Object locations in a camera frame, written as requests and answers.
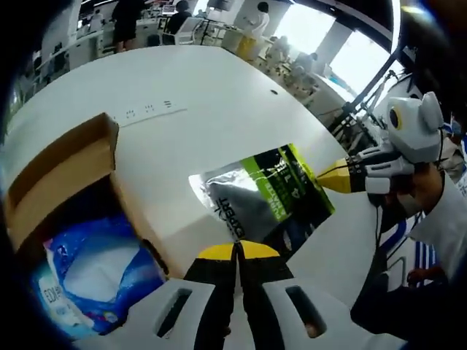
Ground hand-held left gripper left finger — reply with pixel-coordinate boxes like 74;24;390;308
72;243;240;350

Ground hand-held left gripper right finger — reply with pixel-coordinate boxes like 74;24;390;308
236;239;406;350

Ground green silver soft pouch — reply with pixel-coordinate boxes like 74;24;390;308
188;143;336;256

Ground blue wet wipes pack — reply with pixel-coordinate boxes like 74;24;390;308
31;214;167;336

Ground brown cardboard shoe box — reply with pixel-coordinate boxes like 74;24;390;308
2;112;171;281

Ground person's right hand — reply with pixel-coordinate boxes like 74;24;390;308
392;162;444;217

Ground person's white jacket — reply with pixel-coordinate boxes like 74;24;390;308
381;214;444;271

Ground person's dark trousers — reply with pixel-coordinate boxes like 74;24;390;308
350;268;452;336

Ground white table socket strip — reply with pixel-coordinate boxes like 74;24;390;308
111;97;189;128

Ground white office chair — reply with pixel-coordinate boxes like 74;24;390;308
177;17;205;47

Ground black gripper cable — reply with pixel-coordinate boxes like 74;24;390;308
372;200;426;256

